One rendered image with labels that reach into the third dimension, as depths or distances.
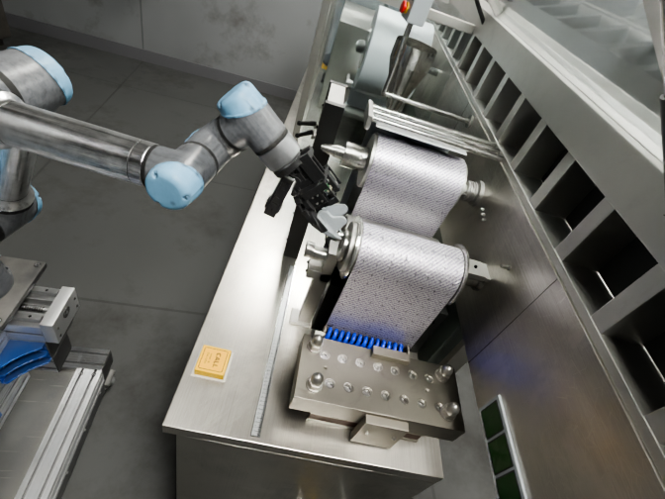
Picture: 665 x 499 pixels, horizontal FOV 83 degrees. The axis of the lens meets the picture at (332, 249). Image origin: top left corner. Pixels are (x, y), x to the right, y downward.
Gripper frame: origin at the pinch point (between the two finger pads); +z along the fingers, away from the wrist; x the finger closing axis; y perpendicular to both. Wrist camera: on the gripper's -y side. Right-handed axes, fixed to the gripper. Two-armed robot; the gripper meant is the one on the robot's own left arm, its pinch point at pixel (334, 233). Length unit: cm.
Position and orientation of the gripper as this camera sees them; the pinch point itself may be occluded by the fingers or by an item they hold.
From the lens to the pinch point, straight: 83.7
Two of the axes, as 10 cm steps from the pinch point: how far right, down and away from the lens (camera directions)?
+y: 8.3, -3.7, -4.2
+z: 5.5, 6.4, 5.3
